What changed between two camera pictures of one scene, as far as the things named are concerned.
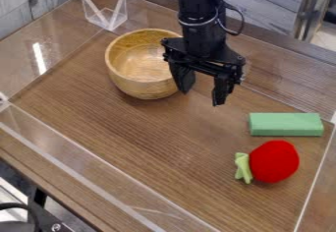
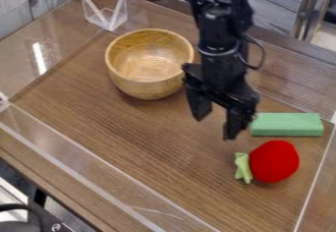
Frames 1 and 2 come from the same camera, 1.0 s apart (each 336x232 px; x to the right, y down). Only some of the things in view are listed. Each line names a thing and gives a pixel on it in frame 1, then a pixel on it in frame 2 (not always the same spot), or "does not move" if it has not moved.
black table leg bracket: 44,220 does not move
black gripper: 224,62 -> 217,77
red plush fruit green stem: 270,162 does not move
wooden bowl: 138,72 does not move
